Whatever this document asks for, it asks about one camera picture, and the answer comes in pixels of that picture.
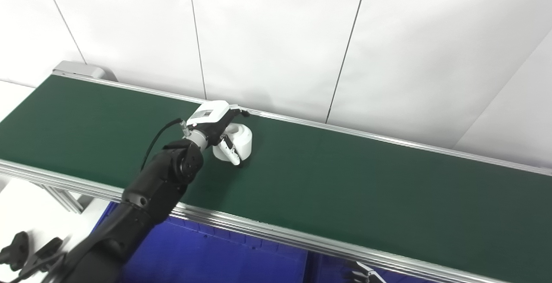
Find grey conveyor end housing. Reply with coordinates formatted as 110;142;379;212
53;61;117;82

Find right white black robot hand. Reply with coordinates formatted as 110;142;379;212
345;261;389;283

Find black bracket piece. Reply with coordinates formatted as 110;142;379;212
19;237;66;280

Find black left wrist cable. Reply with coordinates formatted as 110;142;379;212
140;118;185;171

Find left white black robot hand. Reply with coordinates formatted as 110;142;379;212
186;100;250;166

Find blue plastic bin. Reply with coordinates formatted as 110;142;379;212
304;253;432;283
93;201;309;283

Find green conveyor belt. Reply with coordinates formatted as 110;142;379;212
0;71;552;283
0;75;552;283

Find aluminium conveyor support leg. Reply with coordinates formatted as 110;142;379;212
37;184;85;214

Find black knob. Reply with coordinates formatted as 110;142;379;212
0;231;30;271

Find white block part with holes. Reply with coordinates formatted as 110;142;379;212
213;123;253;163

